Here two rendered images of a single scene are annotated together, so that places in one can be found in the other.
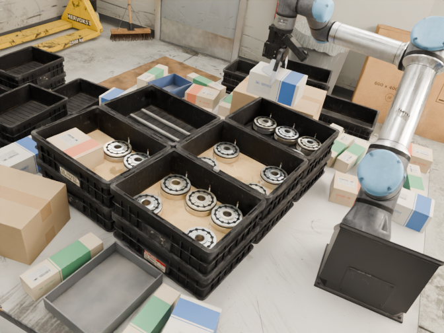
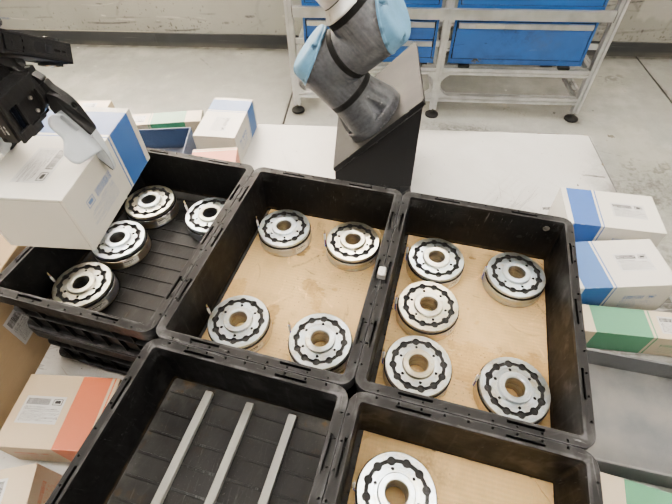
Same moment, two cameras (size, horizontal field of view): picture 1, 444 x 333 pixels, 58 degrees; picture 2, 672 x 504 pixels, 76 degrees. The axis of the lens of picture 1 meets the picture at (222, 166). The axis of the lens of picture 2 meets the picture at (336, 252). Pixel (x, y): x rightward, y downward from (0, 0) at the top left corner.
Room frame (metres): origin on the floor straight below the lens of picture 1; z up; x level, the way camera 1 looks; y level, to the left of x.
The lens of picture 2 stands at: (1.23, 0.40, 1.47)
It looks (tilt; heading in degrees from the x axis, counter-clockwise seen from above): 50 degrees down; 256
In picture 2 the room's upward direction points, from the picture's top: 2 degrees counter-clockwise
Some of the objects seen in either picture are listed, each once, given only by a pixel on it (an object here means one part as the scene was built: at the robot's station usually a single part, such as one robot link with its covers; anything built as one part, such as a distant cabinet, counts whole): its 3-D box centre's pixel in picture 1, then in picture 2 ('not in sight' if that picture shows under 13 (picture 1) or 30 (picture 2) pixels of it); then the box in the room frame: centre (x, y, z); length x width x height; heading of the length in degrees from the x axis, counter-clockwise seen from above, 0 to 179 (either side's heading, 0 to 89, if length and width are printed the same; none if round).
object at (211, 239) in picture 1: (199, 239); (515, 274); (0.81, 0.03, 0.86); 0.10 x 0.10 x 0.01
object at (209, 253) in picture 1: (189, 195); (476, 295); (0.93, 0.09, 0.92); 0.40 x 0.30 x 0.02; 59
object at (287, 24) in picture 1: (285, 21); not in sight; (1.48, -0.14, 1.33); 0.08 x 0.08 x 0.05
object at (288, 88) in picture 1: (277, 83); (72, 173); (1.47, -0.16, 1.09); 0.20 x 0.12 x 0.09; 70
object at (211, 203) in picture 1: (201, 199); (428, 305); (0.99, 0.05, 0.86); 0.10 x 0.10 x 0.01
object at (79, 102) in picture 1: (78, 117); not in sight; (2.19, 0.98, 0.31); 0.40 x 0.30 x 0.34; 160
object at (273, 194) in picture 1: (242, 156); (294, 257); (1.19, -0.07, 0.92); 0.40 x 0.30 x 0.02; 59
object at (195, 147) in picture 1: (240, 167); (297, 275); (1.19, -0.07, 0.87); 0.40 x 0.30 x 0.11; 59
